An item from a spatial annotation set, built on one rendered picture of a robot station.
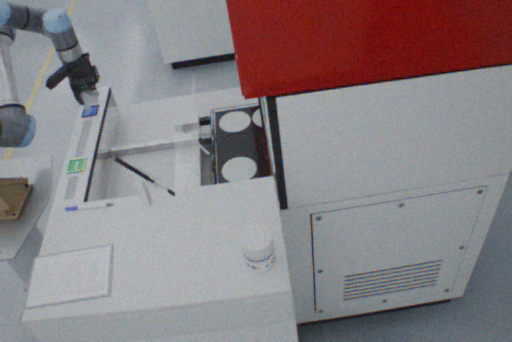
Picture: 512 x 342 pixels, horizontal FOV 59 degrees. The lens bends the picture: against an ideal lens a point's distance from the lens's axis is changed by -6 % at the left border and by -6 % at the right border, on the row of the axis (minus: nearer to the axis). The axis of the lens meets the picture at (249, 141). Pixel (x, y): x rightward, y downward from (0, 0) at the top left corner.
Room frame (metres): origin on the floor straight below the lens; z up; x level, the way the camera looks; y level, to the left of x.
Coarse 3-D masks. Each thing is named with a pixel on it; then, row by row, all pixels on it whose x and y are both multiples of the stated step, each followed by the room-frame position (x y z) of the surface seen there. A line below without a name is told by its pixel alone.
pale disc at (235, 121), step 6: (228, 114) 1.23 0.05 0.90; (234, 114) 1.23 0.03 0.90; (240, 114) 1.22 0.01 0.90; (246, 114) 1.22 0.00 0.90; (222, 120) 1.21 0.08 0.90; (228, 120) 1.20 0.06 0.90; (234, 120) 1.20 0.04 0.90; (240, 120) 1.19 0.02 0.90; (246, 120) 1.19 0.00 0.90; (222, 126) 1.18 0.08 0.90; (228, 126) 1.17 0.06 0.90; (234, 126) 1.17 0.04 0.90; (240, 126) 1.16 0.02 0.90; (246, 126) 1.16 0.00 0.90
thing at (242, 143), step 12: (240, 108) 1.25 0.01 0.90; (252, 108) 1.24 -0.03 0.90; (216, 120) 1.21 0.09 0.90; (252, 120) 1.18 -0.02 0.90; (216, 132) 1.16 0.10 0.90; (228, 132) 1.15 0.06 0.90; (240, 132) 1.14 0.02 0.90; (252, 132) 1.13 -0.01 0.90; (216, 144) 1.10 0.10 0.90; (228, 144) 1.09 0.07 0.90; (240, 144) 1.08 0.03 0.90; (252, 144) 1.07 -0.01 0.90; (264, 144) 1.06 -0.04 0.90; (216, 156) 1.05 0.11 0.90; (228, 156) 1.04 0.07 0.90; (240, 156) 1.03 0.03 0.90; (252, 156) 1.02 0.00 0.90; (264, 156) 1.01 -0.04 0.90; (264, 168) 0.97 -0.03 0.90; (228, 180) 0.94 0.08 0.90
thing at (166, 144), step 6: (210, 138) 1.20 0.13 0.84; (132, 144) 1.23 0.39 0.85; (138, 144) 1.22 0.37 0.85; (144, 144) 1.22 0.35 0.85; (150, 144) 1.21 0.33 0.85; (156, 144) 1.21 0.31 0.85; (162, 144) 1.21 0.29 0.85; (168, 144) 1.20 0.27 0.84; (174, 144) 1.20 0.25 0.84; (114, 150) 1.21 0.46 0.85; (120, 150) 1.21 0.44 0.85; (126, 150) 1.21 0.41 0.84; (132, 150) 1.21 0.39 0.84; (138, 150) 1.21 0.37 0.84; (144, 150) 1.21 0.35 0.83; (150, 150) 1.21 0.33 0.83; (156, 150) 1.21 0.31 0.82
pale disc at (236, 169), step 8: (232, 160) 1.02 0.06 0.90; (240, 160) 1.01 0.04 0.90; (248, 160) 1.01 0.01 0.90; (224, 168) 0.99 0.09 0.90; (232, 168) 0.99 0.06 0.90; (240, 168) 0.98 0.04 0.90; (248, 168) 0.98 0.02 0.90; (256, 168) 0.97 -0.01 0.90; (224, 176) 0.96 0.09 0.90; (232, 176) 0.95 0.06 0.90; (240, 176) 0.95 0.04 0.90; (248, 176) 0.94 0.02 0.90
